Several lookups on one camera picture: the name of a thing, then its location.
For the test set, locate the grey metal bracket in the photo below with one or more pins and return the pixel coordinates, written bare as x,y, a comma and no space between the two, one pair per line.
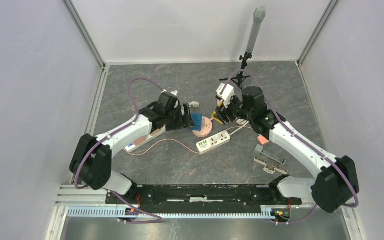
260,151

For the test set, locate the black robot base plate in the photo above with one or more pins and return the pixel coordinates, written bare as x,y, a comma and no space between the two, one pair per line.
207,198

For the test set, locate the white dock with green inset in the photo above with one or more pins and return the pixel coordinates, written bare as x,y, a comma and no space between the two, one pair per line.
144,140

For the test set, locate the yellow cube socket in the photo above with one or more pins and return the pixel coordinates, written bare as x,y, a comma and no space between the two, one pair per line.
216,116

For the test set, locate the dark blue cube socket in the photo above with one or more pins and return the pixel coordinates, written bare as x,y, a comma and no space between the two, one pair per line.
197,119

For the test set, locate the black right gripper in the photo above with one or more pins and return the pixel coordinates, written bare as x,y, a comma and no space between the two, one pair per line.
227,112

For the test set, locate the white slotted cable duct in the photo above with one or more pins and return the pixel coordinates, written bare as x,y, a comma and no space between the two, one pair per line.
124,212

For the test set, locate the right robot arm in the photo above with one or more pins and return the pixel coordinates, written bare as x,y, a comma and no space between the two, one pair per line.
334,181

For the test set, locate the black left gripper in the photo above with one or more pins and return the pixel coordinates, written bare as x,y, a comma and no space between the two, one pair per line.
178,125

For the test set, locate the beige perforated bracket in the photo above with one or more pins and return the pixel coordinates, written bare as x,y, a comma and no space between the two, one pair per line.
269,167

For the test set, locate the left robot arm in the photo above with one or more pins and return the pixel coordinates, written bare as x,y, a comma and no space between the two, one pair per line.
92,159

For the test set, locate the grey microphone on tripod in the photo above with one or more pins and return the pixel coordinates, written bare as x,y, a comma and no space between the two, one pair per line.
258,17

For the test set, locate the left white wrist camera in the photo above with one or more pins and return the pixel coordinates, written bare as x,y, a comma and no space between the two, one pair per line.
169,100

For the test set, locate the white power strip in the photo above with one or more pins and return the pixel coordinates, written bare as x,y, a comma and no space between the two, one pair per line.
213,142

